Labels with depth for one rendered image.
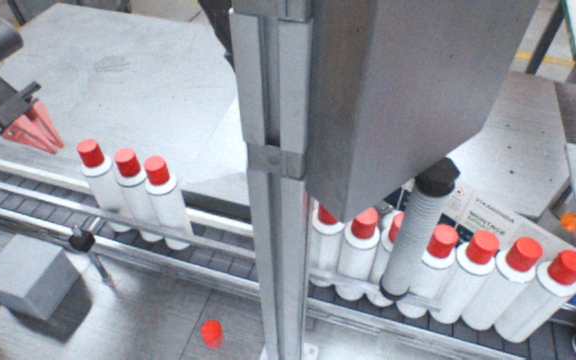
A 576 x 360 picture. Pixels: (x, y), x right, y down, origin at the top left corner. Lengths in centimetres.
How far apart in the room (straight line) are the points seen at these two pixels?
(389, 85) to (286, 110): 7
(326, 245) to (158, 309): 34
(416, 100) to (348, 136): 5
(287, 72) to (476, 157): 80
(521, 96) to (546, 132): 14
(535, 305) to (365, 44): 53
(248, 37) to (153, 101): 99
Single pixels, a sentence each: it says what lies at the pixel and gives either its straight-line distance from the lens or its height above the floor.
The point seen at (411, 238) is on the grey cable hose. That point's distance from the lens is 41.
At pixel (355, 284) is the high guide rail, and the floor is 96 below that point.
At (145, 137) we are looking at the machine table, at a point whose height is 83.
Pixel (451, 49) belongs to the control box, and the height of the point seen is 140.
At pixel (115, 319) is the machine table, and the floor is 83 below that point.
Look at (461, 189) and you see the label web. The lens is 69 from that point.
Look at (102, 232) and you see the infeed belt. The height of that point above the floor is 88.
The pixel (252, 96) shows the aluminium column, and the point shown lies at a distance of 26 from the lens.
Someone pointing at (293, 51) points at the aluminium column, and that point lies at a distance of 23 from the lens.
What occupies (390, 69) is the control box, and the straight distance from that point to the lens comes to 23.
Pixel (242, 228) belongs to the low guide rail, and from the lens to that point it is 76.
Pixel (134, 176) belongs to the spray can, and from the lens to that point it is 70.
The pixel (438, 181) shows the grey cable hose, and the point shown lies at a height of 128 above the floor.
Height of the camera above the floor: 153
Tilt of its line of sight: 48 degrees down
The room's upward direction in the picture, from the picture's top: straight up
